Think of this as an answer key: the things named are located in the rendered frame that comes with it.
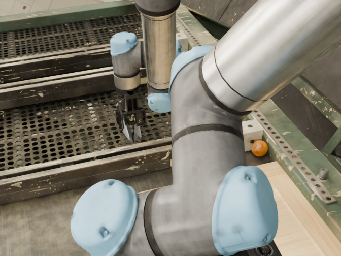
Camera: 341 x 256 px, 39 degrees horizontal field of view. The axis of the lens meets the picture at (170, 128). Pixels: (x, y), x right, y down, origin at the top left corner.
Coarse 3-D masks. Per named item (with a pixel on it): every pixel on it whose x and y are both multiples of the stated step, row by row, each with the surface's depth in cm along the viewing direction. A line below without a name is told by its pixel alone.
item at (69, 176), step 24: (144, 144) 140; (168, 144) 142; (24, 168) 132; (48, 168) 133; (72, 168) 132; (96, 168) 134; (120, 168) 136; (144, 168) 139; (0, 192) 128; (24, 192) 131; (48, 192) 133
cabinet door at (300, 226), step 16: (272, 176) 135; (288, 176) 134; (288, 192) 129; (288, 208) 124; (304, 208) 124; (288, 224) 120; (304, 224) 119; (320, 224) 119; (288, 240) 116; (304, 240) 116; (320, 240) 115; (336, 240) 115
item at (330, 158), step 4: (340, 144) 135; (336, 148) 136; (340, 148) 134; (320, 152) 138; (324, 152) 139; (336, 152) 135; (340, 152) 134; (324, 156) 136; (328, 156) 138; (332, 156) 140; (340, 156) 134; (328, 160) 135; (332, 160) 137; (340, 160) 141; (332, 164) 133; (336, 164) 135; (336, 168) 132; (340, 168) 134; (340, 172) 131
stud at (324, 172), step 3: (321, 168) 128; (324, 168) 128; (321, 171) 127; (324, 171) 127; (327, 171) 127; (321, 174) 127; (324, 174) 127; (327, 174) 127; (321, 177) 128; (324, 177) 127; (327, 177) 128
